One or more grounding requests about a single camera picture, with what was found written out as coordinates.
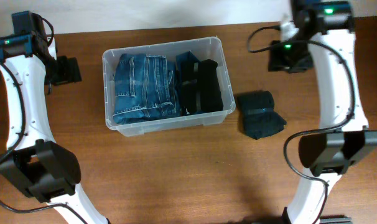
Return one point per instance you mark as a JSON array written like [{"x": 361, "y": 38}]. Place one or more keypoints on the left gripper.
[{"x": 68, "y": 70}]

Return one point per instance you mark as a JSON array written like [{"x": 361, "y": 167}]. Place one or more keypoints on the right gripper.
[{"x": 276, "y": 63}]

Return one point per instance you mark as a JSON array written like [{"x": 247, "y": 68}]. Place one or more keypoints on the black garment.
[
  {"x": 210, "y": 95},
  {"x": 259, "y": 117}
]

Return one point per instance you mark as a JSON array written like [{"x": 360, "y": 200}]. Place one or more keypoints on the dark blue jeans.
[{"x": 145, "y": 88}]

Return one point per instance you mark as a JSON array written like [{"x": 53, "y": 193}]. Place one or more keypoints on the blue shirt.
[{"x": 185, "y": 57}]

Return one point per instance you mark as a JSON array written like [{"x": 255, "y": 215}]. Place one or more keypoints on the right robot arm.
[{"x": 321, "y": 35}]

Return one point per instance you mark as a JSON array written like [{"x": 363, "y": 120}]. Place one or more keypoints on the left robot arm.
[{"x": 34, "y": 163}]

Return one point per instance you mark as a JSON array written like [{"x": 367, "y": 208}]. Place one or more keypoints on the clear plastic storage bin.
[{"x": 203, "y": 48}]

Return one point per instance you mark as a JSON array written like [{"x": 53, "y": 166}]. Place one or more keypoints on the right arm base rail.
[{"x": 336, "y": 220}]

